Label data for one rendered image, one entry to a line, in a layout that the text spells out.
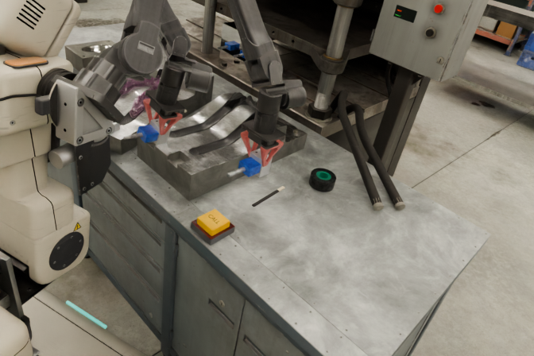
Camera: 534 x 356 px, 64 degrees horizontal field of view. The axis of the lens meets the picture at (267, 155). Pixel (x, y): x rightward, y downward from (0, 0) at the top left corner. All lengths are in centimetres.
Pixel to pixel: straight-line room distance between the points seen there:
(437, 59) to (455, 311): 126
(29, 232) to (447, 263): 103
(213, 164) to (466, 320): 155
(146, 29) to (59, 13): 16
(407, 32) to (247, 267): 101
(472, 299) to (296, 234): 144
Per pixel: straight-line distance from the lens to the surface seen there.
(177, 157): 126
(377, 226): 127
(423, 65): 163
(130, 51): 85
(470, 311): 239
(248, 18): 103
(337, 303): 104
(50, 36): 93
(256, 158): 114
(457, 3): 157
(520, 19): 435
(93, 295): 204
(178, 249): 136
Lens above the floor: 158
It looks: 33 degrees down
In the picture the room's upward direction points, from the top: 11 degrees clockwise
